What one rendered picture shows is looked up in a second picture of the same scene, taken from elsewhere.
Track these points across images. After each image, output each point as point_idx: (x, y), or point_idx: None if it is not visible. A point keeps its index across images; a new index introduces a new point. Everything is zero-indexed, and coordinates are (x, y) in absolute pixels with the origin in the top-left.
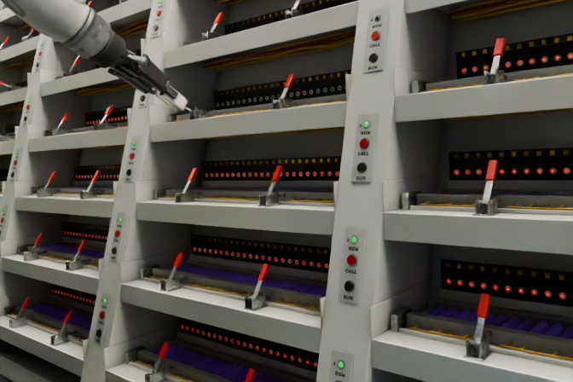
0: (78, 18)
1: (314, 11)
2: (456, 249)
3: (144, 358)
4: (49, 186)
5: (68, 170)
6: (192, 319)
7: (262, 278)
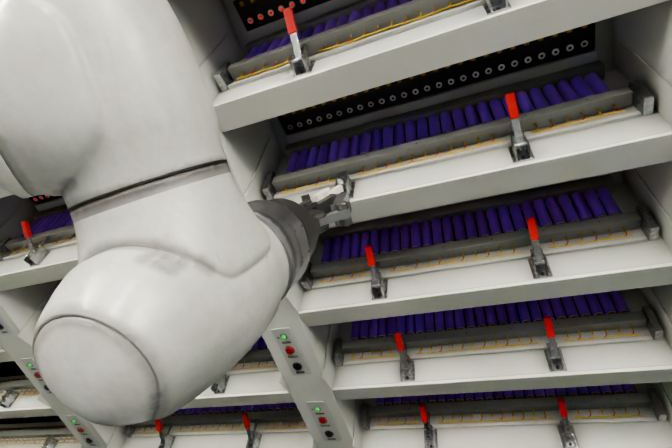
0: (284, 271)
1: None
2: None
3: (381, 415)
4: None
5: None
6: (468, 392)
7: (554, 335)
